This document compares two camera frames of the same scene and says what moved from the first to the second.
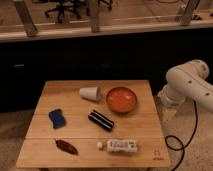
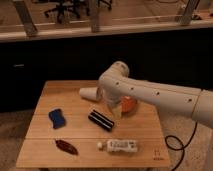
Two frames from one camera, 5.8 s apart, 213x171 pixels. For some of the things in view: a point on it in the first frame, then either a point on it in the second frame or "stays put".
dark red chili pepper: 66,147 stays put
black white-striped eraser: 101,120 stays put
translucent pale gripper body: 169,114 → 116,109
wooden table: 94,124 stays put
